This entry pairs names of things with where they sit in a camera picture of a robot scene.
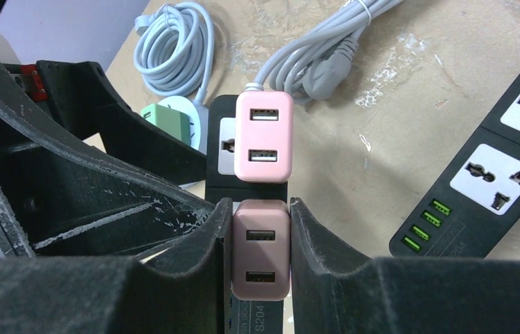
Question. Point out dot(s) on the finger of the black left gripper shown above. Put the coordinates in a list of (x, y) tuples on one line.
[(83, 101), (63, 196)]

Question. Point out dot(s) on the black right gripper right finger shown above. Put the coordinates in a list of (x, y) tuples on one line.
[(337, 289)]

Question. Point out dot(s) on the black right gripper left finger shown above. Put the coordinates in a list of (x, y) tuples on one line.
[(181, 286)]

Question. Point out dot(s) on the black strip with pink plugs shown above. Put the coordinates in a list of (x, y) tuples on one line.
[(221, 182)]

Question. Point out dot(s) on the pink plug adapter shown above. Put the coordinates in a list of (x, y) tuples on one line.
[(263, 137), (261, 250)]

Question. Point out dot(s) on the black strip with green USB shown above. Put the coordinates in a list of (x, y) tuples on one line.
[(476, 200)]

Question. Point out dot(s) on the green plug on round socket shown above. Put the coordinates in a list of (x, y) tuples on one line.
[(171, 121)]

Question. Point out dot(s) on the light blue round socket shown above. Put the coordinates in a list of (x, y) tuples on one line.
[(198, 116)]

